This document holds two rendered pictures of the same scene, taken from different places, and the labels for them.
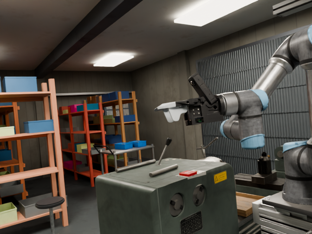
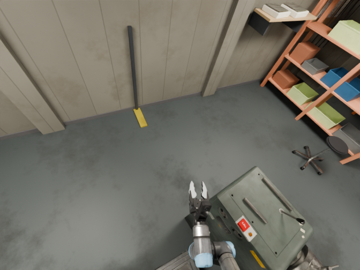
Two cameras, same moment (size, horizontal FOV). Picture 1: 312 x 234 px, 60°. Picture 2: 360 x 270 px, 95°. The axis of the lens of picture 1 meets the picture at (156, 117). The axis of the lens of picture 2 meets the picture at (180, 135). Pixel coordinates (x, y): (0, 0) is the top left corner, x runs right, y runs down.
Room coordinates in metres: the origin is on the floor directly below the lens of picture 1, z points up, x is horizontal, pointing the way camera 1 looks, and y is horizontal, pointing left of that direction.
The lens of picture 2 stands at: (0.64, -0.32, 2.43)
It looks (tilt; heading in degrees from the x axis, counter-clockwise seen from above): 56 degrees down; 85
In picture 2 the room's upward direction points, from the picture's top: 16 degrees clockwise
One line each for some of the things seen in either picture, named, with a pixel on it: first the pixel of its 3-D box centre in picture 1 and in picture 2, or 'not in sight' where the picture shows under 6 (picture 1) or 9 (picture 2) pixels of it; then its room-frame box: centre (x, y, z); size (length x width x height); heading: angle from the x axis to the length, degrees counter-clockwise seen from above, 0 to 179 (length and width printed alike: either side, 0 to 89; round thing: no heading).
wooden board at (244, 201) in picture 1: (233, 201); not in sight; (1.87, -0.49, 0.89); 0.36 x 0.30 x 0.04; 42
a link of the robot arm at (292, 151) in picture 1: (301, 157); not in sight; (1.06, -0.56, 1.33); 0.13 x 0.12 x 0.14; 10
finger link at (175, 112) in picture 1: (173, 112); (190, 190); (0.81, -0.06, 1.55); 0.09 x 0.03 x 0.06; 113
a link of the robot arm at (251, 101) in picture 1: (248, 102); (202, 250); (0.88, -0.31, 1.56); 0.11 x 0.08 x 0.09; 100
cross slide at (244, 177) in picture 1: (258, 181); not in sight; (2.09, -0.75, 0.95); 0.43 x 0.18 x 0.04; 42
